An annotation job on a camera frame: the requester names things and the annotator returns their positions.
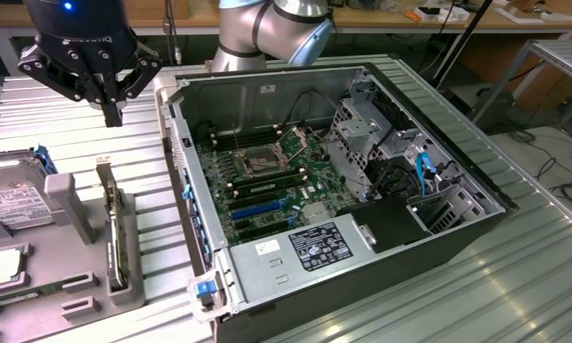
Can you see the grey parts rack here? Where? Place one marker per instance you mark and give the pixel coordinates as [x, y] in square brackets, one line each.
[51, 307]

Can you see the wooden desk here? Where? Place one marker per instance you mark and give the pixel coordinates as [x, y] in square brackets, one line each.
[385, 18]

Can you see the silver perforated disk bay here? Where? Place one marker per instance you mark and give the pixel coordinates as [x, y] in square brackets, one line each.
[448, 211]

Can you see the grey power supply unit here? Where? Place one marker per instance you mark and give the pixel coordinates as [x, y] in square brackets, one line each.
[266, 271]

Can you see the silver disk bay cage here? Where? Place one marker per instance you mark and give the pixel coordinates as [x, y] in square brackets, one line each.
[361, 135]

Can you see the metal frame table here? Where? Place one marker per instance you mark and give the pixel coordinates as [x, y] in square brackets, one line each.
[566, 53]

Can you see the thin locking lever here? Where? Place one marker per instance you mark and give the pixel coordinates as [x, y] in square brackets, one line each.
[237, 143]

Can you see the long black expansion slot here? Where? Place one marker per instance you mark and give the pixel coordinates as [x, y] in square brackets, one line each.
[266, 228]
[254, 202]

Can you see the blue disk carrier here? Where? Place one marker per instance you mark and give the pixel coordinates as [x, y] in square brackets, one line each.
[45, 160]

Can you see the blue case release latch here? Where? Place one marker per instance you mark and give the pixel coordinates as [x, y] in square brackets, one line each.
[203, 289]

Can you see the small black box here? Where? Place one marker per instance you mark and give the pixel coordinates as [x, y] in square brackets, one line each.
[433, 10]

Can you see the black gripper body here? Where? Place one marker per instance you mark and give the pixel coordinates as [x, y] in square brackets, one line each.
[85, 39]

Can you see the silver socket cover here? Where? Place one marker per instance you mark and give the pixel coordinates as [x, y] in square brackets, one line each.
[293, 141]

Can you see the orange and white box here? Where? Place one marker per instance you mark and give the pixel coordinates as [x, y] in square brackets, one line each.
[416, 15]

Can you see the green motherboard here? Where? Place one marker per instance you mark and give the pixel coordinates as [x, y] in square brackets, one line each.
[314, 186]

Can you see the open black PC case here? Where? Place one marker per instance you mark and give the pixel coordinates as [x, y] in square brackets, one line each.
[409, 271]

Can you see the silver CPU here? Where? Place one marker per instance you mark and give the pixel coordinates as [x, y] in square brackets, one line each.
[0, 266]

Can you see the small white box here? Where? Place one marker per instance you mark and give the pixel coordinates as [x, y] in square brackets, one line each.
[457, 14]

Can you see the black Nvidia graphics card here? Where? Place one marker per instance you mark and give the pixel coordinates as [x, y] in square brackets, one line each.
[115, 228]

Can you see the silver chipset heat sink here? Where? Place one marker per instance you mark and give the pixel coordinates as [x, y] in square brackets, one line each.
[316, 212]

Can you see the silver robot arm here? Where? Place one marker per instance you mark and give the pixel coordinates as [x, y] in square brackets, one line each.
[266, 32]

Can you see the silver hard disk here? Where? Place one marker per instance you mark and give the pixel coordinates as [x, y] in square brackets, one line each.
[9, 200]

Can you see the black plastic shroud box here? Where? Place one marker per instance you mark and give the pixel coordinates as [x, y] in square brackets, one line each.
[390, 225]

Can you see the CPU socket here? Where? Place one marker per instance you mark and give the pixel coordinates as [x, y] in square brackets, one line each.
[258, 162]

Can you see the black RAM slot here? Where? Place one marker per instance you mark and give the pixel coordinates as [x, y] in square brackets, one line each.
[266, 173]
[245, 135]
[269, 180]
[268, 177]
[245, 131]
[245, 139]

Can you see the black box on floor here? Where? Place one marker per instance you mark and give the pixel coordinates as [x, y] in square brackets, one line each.
[481, 103]

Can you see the short black expansion slot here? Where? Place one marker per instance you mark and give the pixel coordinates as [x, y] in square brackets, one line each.
[242, 225]

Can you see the black pole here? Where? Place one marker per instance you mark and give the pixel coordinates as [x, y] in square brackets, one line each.
[461, 43]

